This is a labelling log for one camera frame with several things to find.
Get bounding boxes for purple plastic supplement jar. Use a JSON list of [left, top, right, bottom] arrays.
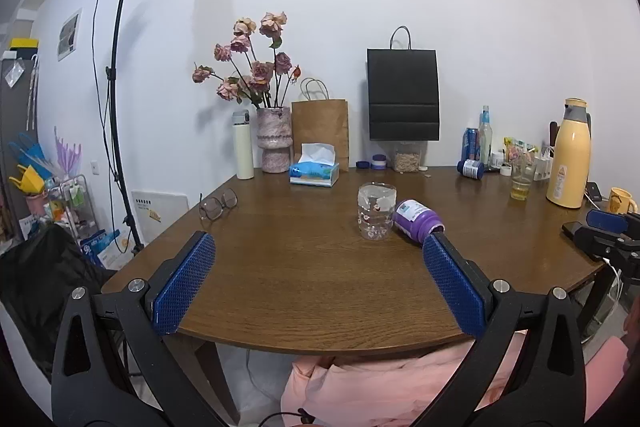
[[394, 199, 445, 245]]

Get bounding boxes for yellow mug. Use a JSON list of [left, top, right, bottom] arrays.
[[606, 187, 639, 215]]

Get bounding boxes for yellow thermos jug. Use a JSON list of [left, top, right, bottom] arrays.
[[546, 98, 591, 209]]

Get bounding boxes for glass of yellow liquid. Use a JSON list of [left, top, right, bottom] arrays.
[[510, 153, 536, 202]]

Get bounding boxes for colourful snack packets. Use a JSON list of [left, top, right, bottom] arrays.
[[503, 136, 539, 165]]

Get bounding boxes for blue-capped lying pill bottle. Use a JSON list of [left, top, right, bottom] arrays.
[[457, 159, 485, 180]]

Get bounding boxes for clear bottle blue cap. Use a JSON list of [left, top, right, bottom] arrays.
[[478, 105, 492, 168]]

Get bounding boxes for blue drink can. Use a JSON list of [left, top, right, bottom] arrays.
[[461, 127, 480, 161]]

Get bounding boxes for eyeglasses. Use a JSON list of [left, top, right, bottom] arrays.
[[198, 188, 239, 222]]

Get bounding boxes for clear container of grains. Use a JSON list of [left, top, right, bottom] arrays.
[[392, 142, 422, 173]]

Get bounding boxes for small purple-lidded jar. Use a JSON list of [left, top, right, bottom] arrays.
[[371, 154, 387, 170]]

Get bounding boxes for black paper bag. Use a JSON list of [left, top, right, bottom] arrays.
[[367, 40, 440, 142]]

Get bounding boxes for cream thermos bottle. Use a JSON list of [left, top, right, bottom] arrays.
[[232, 109, 254, 180]]

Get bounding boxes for blue tissue box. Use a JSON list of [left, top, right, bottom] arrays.
[[288, 143, 340, 187]]

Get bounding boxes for pink speckled flower vase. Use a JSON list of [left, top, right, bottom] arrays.
[[256, 107, 293, 173]]

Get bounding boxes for brown paper bag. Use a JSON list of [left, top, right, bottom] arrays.
[[291, 77, 349, 172]]

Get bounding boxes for dried pink rose bouquet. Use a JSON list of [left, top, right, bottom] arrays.
[[191, 12, 302, 109]]

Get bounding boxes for studio light on stand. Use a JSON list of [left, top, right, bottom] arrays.
[[90, 0, 144, 256]]

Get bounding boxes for wire storage rack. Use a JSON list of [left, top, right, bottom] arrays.
[[47, 174, 99, 244]]

